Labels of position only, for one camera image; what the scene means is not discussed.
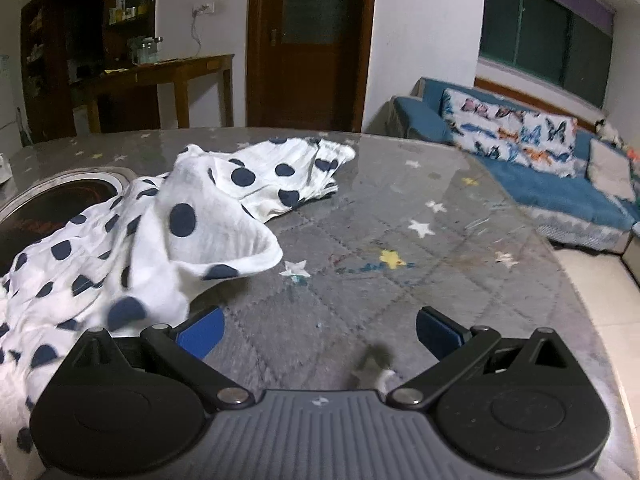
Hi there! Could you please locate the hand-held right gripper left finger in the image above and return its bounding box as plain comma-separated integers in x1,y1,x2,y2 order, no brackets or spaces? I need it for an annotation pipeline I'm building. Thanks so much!
65,306,256,408

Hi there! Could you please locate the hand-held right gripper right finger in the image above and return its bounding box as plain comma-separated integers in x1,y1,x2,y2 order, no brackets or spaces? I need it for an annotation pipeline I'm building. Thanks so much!
386,306,583,408

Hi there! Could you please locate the white navy polka dot garment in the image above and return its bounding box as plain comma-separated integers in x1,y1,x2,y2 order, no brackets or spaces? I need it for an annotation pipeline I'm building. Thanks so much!
0,137,357,466

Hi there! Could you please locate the blue sofa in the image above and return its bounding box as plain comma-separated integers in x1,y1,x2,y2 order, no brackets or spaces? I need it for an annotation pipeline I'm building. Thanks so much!
385,77,640,256

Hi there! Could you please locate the round black induction cooktop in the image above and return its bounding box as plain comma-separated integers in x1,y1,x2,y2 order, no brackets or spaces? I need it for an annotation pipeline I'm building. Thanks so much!
0,166,138,261

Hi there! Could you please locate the white butterfly print pillow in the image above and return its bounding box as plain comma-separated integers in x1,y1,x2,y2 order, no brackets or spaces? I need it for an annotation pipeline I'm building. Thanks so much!
517,110,579,178
440,87,531,166

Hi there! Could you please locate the grey cushion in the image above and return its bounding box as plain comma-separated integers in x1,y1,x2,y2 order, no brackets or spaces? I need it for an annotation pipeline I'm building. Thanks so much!
587,137,637,202

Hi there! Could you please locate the wooden side table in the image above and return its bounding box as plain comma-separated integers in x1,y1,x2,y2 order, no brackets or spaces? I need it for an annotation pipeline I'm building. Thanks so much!
70,54,236,133

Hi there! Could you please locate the small white black toy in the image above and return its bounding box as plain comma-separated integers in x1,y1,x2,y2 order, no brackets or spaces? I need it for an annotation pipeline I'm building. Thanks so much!
595,117,640,161

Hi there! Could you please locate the brown wooden door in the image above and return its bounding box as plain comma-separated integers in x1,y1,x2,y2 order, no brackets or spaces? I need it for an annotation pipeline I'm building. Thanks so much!
247,0,378,133

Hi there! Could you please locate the dark glass window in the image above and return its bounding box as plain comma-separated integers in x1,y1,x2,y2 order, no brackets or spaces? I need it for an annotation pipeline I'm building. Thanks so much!
477,0,613,108

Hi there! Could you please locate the dark wooden cabinet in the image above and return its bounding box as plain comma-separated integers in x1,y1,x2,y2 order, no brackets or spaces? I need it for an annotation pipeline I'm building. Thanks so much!
20,0,161,141

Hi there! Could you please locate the thin wall socket cable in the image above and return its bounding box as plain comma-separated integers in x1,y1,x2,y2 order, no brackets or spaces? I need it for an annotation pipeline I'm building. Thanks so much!
188,10,203,57

